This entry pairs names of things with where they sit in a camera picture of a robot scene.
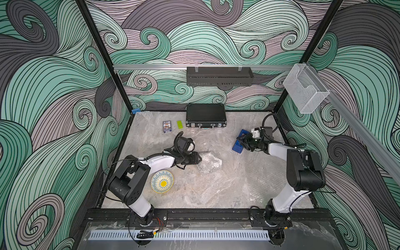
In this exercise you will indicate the black hard case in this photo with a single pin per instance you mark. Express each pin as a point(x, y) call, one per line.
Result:
point(206, 116)

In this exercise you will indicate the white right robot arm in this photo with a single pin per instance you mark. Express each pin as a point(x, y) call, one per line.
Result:
point(304, 174)

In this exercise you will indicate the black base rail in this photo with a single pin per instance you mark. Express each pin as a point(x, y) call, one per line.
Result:
point(256, 217)

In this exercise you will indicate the blue toy brick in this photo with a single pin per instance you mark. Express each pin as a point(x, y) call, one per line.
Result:
point(134, 111)

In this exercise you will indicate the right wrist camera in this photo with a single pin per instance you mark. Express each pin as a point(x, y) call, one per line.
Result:
point(256, 133)

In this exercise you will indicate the blue tape dispenser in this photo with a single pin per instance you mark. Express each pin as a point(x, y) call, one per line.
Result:
point(237, 146)

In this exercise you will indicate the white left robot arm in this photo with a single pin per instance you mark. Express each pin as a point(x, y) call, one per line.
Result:
point(128, 181)

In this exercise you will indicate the blue playing cards box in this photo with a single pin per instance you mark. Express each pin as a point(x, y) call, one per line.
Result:
point(167, 127)

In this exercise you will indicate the white slotted cable duct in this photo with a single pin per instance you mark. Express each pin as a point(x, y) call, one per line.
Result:
point(237, 235)

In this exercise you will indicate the black wall shelf tray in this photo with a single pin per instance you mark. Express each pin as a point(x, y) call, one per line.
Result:
point(219, 76)

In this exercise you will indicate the yellow centre patterned bowl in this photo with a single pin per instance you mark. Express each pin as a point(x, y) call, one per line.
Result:
point(162, 181)

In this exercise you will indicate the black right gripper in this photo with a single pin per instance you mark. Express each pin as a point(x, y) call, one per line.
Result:
point(246, 141)

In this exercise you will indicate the clear acrylic wall holder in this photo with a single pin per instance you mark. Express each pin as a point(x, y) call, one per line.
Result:
point(305, 87)

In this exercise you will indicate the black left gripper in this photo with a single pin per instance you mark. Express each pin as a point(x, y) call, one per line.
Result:
point(194, 159)

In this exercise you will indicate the green toy brick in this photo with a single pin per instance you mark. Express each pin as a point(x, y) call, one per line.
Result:
point(179, 124)

